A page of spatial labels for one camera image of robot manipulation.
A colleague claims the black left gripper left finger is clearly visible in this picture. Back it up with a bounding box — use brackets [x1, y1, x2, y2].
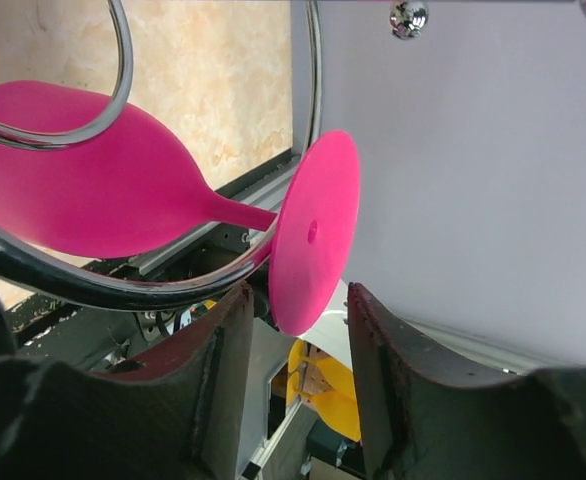
[0, 283, 254, 479]

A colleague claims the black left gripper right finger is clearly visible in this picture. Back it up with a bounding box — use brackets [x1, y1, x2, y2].
[348, 283, 586, 479]

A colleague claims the pink wine glass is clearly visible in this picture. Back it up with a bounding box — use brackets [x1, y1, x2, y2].
[0, 79, 363, 337]

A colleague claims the chrome wine glass rack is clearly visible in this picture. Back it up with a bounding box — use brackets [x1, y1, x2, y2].
[0, 0, 432, 361]

